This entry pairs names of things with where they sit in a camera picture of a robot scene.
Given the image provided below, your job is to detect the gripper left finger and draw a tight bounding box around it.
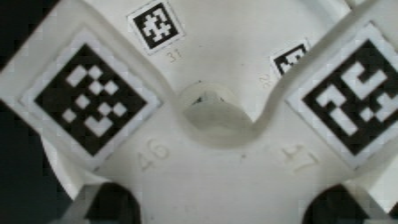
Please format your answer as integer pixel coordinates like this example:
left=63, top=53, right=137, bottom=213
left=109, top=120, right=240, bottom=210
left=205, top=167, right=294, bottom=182
left=52, top=182, right=143, bottom=224

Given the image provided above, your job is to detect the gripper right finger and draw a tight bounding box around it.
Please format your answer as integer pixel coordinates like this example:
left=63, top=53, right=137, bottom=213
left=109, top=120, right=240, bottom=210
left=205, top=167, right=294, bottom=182
left=301, top=183, right=398, bottom=224

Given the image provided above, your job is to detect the white cylindrical table leg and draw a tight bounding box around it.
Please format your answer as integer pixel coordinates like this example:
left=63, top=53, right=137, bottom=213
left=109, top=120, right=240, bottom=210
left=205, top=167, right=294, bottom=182
left=183, top=92, right=253, bottom=147

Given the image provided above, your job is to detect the white cross-shaped table base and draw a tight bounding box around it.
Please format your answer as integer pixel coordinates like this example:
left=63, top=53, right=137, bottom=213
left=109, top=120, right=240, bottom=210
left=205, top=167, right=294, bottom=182
left=0, top=0, right=398, bottom=224

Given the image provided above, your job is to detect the white round table top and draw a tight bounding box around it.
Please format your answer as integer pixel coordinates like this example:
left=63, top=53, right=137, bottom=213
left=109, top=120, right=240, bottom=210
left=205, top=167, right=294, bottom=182
left=54, top=0, right=398, bottom=192

